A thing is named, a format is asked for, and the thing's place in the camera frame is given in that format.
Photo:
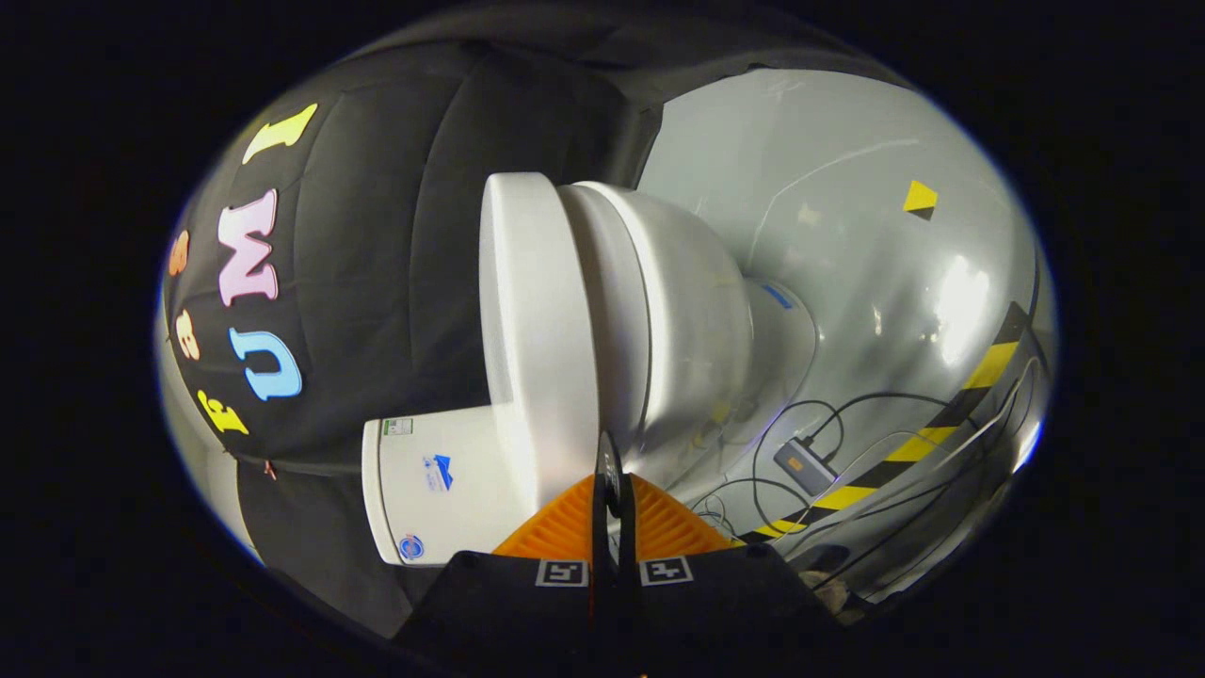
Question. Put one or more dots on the white ceramic toilet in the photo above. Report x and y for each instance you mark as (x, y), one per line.
(678, 311)

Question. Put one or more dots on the grey orange device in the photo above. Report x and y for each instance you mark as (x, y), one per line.
(803, 466)

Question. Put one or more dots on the black backdrop cloth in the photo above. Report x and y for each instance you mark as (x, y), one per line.
(395, 235)

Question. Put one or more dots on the white toilet lid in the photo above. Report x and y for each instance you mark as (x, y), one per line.
(546, 320)

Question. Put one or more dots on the yellow black hazard tape strip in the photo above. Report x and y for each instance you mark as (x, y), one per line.
(988, 363)

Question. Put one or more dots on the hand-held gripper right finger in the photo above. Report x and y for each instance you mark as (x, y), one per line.
(715, 612)

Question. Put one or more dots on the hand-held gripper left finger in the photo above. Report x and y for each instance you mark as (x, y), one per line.
(527, 612)

